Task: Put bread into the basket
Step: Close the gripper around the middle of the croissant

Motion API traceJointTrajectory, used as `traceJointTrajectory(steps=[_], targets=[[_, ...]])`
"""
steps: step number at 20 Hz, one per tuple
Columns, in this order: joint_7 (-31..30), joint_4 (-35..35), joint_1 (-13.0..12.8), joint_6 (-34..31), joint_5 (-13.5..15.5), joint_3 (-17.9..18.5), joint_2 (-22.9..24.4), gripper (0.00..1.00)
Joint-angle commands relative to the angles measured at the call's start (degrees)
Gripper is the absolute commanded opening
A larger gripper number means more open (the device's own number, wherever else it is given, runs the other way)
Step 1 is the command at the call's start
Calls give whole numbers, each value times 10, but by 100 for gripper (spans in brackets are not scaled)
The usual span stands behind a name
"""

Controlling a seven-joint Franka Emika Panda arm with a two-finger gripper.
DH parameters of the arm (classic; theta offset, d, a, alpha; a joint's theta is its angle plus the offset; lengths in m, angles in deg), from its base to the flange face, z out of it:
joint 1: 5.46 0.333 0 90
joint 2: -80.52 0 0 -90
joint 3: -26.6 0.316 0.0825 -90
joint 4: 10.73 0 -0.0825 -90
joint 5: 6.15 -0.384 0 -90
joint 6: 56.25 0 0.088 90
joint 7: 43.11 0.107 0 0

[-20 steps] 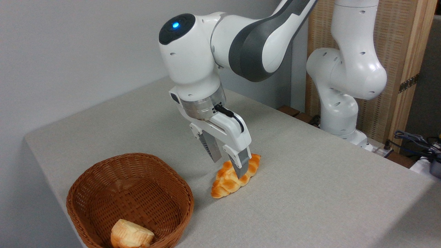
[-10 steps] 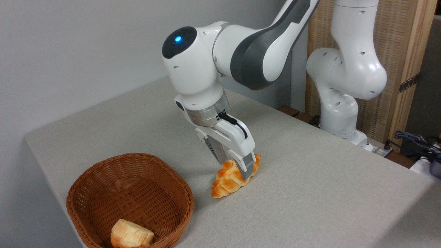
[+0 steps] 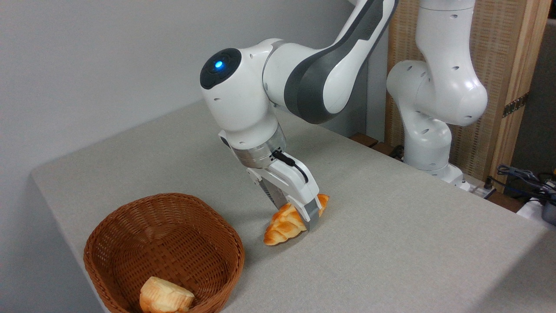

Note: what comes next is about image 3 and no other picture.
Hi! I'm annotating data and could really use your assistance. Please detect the brown wicker basket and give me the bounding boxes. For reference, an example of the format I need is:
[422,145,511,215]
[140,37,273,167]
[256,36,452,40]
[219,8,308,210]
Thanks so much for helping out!
[83,193,245,313]

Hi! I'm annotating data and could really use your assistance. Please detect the small pale bread roll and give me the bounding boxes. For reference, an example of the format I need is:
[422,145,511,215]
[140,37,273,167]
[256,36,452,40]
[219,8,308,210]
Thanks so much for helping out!
[139,276,195,313]

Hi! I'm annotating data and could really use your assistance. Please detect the bundle of dark cables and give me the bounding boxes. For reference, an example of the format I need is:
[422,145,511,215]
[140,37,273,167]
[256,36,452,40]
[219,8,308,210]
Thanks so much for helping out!
[496,164,556,200]

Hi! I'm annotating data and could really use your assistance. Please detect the braided golden bread loaf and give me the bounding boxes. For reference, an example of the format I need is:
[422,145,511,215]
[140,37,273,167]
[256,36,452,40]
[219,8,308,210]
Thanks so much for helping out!
[263,193,330,246]

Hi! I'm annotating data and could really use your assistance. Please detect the dark metal screen hinge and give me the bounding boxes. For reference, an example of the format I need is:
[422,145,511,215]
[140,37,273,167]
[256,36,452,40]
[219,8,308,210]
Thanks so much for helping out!
[503,92,530,118]

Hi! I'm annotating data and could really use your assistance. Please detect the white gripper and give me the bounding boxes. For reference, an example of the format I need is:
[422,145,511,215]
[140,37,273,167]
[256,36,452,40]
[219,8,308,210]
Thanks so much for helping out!
[218,130,324,232]

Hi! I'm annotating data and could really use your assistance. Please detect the bamboo folding screen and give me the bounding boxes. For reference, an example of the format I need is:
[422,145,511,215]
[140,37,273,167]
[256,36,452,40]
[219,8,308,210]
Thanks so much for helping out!
[384,0,552,194]

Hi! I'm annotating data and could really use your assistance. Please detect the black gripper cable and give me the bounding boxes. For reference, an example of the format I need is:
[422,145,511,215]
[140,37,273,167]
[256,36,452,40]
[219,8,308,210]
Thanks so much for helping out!
[272,149,309,183]

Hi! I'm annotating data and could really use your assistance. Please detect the brown wooden ledge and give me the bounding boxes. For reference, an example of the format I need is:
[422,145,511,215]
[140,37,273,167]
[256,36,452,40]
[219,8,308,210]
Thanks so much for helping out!
[350,133,404,161]

